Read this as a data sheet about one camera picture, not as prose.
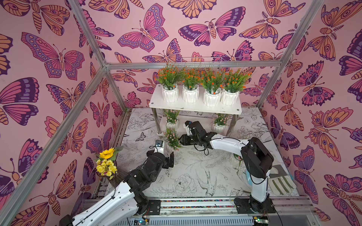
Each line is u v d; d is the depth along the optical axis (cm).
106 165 65
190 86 65
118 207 47
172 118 85
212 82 65
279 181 81
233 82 63
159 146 65
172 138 85
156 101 79
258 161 50
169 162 69
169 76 67
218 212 73
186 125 85
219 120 85
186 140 80
